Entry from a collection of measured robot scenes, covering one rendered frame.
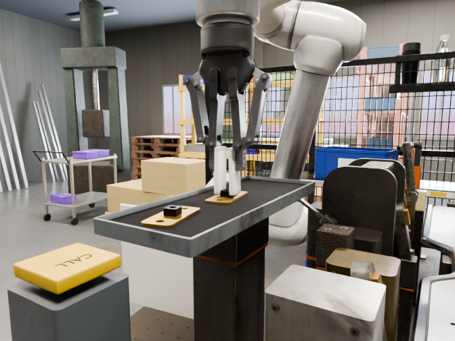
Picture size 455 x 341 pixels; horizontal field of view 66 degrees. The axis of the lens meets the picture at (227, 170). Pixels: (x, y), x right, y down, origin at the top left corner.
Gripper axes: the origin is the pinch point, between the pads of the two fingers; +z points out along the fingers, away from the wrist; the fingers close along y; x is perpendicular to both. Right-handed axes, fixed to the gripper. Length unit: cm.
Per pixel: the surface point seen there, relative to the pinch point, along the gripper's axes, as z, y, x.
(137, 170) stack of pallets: 96, 449, -576
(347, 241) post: 11.1, -16.9, -7.6
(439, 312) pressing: 20.1, -29.7, -7.7
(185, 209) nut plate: 4.0, 2.3, 8.8
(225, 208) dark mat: 4.1, -2.2, 5.9
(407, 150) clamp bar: 1, -29, -63
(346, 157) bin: 7, -10, -104
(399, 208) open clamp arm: 10.5, -25.6, -30.9
